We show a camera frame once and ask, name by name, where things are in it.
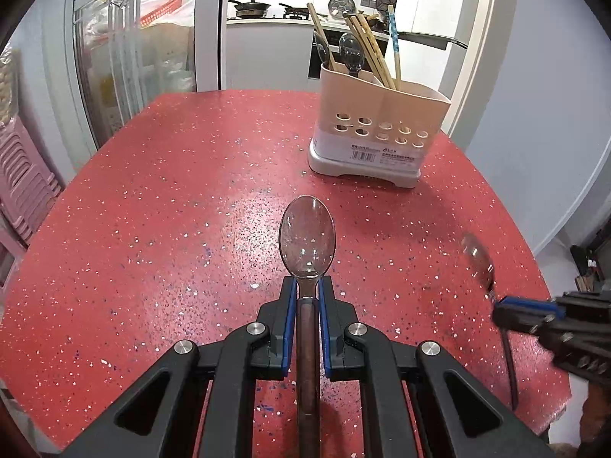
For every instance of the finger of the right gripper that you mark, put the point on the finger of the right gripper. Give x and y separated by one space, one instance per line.
520 319
538 307

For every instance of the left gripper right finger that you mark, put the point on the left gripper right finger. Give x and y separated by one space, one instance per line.
417 400

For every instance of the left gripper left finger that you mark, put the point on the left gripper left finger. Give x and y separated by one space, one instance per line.
197 400

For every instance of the black spoon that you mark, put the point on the black spoon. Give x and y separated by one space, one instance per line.
307 241
483 270
322 49
351 54

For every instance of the blue dotted chopstick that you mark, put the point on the blue dotted chopstick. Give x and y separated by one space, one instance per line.
395 41

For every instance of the yellow patterned chopstick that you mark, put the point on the yellow patterned chopstick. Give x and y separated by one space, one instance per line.
382 66

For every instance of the plain wooden chopstick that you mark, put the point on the plain wooden chopstick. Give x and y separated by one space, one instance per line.
318 27

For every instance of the beige plastic utensil holder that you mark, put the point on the beige plastic utensil holder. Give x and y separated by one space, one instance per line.
368 130

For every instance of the stacked pink plastic stools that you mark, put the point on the stacked pink plastic stools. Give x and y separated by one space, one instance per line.
29 189

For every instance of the black built-in oven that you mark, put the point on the black built-in oven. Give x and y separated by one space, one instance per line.
333 37

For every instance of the bag of round nuts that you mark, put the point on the bag of round nuts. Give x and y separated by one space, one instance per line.
9 73

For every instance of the black frying pan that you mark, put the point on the black frying pan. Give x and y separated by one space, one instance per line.
295 12

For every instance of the black wok on stove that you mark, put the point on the black wok on stove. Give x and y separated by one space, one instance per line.
250 10

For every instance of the glass sliding door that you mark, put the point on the glass sliding door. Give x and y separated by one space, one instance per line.
129 52

